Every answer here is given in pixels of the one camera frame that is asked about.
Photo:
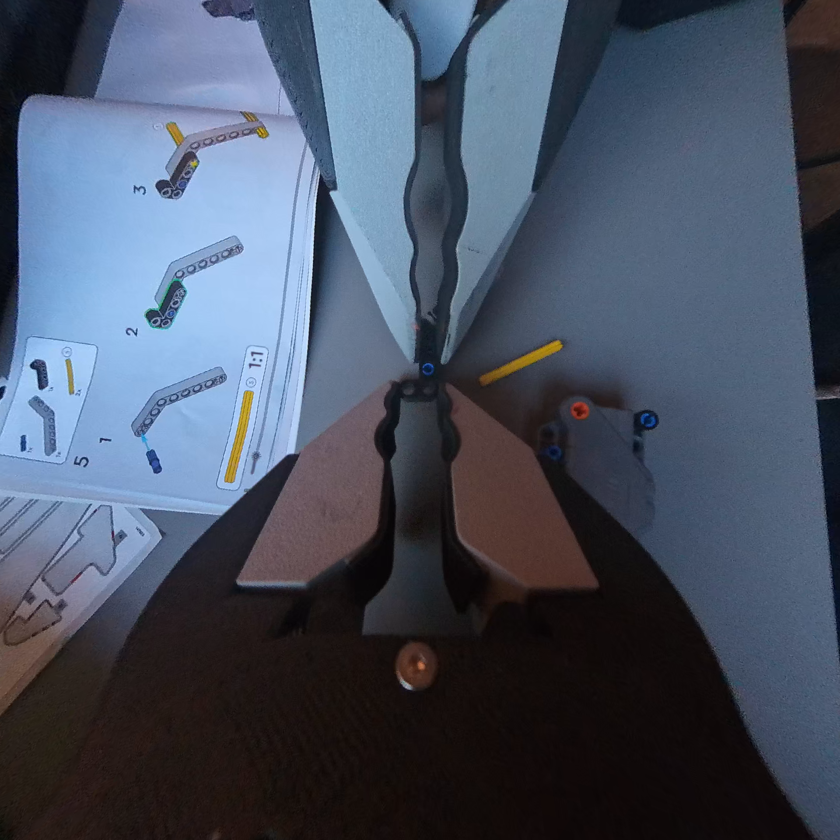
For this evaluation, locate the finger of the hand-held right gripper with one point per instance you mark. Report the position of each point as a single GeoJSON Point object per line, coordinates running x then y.
{"type": "Point", "coordinates": [512, 118]}
{"type": "Point", "coordinates": [361, 131]}

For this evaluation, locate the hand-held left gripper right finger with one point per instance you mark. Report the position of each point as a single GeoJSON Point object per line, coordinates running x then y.
{"type": "Point", "coordinates": [518, 512]}

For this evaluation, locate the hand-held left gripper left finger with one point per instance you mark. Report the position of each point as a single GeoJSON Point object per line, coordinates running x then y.
{"type": "Point", "coordinates": [315, 512]}

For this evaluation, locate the grey lego beam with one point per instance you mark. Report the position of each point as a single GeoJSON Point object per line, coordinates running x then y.
{"type": "Point", "coordinates": [420, 391]}

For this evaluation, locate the black lego connector piece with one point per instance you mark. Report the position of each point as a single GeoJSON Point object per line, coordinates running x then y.
{"type": "Point", "coordinates": [428, 341]}

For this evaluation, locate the grey lego motor block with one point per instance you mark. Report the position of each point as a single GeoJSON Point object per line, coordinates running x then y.
{"type": "Point", "coordinates": [604, 453]}

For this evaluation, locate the yellow lego axle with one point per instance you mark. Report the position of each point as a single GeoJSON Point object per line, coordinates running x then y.
{"type": "Point", "coordinates": [522, 362]}

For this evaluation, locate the lego instruction booklet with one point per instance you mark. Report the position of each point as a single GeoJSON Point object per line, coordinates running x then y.
{"type": "Point", "coordinates": [118, 262]}

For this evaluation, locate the white printed paper sheet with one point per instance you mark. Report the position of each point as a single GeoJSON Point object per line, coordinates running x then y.
{"type": "Point", "coordinates": [59, 577]}

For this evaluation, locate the person's leg in dark trousers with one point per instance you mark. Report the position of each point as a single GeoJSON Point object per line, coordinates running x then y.
{"type": "Point", "coordinates": [828, 558]}

